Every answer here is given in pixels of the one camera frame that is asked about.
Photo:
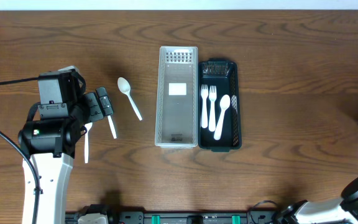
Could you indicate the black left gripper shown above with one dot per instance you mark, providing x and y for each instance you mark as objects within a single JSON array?
[{"x": 89, "y": 109}]

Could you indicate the white plastic spoon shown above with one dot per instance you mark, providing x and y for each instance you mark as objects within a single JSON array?
[
  {"x": 86, "y": 143},
  {"x": 224, "y": 105},
  {"x": 112, "y": 127},
  {"x": 125, "y": 88}
]

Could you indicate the clear plastic basket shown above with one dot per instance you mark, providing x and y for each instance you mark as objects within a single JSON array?
[{"x": 176, "y": 124}]

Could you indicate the white plastic fork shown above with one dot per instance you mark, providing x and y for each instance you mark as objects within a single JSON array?
[
  {"x": 204, "y": 96},
  {"x": 212, "y": 117}
]

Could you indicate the dark green plastic basket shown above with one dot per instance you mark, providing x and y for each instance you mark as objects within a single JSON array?
[{"x": 219, "y": 106}]

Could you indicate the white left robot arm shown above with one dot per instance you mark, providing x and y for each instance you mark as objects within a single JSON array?
[{"x": 50, "y": 145}]

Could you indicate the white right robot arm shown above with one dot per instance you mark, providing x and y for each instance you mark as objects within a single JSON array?
[{"x": 339, "y": 210}]

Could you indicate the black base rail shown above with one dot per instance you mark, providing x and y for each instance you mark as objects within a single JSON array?
[{"x": 138, "y": 215}]

